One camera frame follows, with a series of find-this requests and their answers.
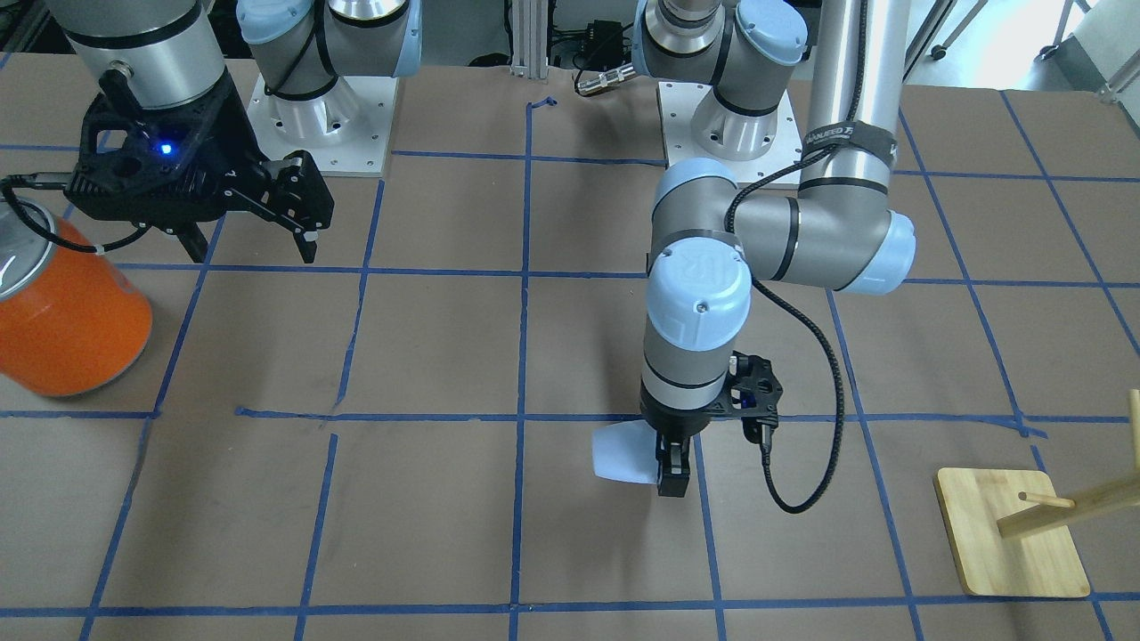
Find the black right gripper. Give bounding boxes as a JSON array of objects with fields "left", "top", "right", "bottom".
[{"left": 64, "top": 70, "right": 335, "bottom": 263}]

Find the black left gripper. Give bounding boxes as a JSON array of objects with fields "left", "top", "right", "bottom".
[{"left": 640, "top": 352, "right": 783, "bottom": 498}]

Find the light blue cup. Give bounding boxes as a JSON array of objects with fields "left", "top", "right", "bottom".
[{"left": 591, "top": 419, "right": 659, "bottom": 484}]

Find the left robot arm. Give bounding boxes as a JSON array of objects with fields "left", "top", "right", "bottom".
[{"left": 593, "top": 1, "right": 917, "bottom": 498}]

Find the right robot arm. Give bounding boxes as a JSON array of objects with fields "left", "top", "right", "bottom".
[{"left": 48, "top": 1, "right": 422, "bottom": 263}]

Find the wooden cup tree stand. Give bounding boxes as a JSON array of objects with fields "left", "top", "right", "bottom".
[{"left": 933, "top": 388, "right": 1137, "bottom": 599}]

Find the orange can silver lid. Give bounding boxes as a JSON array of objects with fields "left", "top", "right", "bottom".
[{"left": 1, "top": 204, "right": 153, "bottom": 397}]

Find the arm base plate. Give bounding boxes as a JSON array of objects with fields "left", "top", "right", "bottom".
[
  {"left": 246, "top": 78, "right": 402, "bottom": 178},
  {"left": 658, "top": 82, "right": 803, "bottom": 182}
]

